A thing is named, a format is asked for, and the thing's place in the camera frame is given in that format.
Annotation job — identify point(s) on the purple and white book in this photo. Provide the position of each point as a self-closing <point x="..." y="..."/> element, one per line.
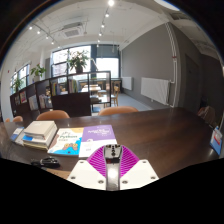
<point x="97" y="135"/>

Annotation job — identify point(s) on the medium green potted plant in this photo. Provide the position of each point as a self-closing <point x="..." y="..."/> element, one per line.
<point x="38" y="70"/>

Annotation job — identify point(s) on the ceiling spot lights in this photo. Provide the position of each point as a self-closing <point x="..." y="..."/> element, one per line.
<point x="111" y="2"/>

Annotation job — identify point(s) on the thin yellow-edged book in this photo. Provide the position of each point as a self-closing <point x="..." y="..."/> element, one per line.
<point x="38" y="146"/>

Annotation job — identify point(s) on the small white wall radiator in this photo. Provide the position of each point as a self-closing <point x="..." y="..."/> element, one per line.
<point x="127" y="83"/>

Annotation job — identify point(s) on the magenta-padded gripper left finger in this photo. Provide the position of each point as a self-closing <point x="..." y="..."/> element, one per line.
<point x="95" y="163"/>

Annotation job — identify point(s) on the small blue-white cover book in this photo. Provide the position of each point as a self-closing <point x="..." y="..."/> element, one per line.
<point x="16" y="134"/>

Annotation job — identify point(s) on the grey door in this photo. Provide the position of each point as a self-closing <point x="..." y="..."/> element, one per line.
<point x="192" y="81"/>

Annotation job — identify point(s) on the thick white book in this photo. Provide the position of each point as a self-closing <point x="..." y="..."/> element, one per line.
<point x="39" y="129"/>

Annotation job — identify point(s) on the dark wooden shelf unit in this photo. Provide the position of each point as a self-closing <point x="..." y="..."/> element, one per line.
<point x="73" y="103"/>

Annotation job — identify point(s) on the small green potted plant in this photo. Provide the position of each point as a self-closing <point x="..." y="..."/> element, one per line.
<point x="17" y="84"/>

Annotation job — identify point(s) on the brown chair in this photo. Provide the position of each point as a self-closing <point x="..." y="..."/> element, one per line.
<point x="207" y="115"/>

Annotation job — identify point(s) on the black power adapter brick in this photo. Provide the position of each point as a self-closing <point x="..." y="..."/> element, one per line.
<point x="50" y="162"/>

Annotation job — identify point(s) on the blue and white card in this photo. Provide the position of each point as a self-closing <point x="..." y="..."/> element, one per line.
<point x="216" y="140"/>

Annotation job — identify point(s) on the ceiling air conditioner unit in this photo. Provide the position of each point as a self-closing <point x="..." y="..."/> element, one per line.
<point x="72" y="31"/>

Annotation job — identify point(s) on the white vertical wall pipe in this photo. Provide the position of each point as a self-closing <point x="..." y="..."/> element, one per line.
<point x="173" y="66"/>

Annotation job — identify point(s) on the colourful cartoon cover book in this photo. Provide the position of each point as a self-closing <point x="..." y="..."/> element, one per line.
<point x="66" y="141"/>

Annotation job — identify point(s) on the large white wall radiator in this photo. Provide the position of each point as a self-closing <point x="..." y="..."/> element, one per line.
<point x="155" y="90"/>

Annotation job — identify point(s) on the large green potted plant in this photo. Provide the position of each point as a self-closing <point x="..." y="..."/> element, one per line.
<point x="79" y="60"/>

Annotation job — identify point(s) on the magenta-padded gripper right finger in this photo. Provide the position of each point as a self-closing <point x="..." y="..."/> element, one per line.
<point x="128" y="163"/>

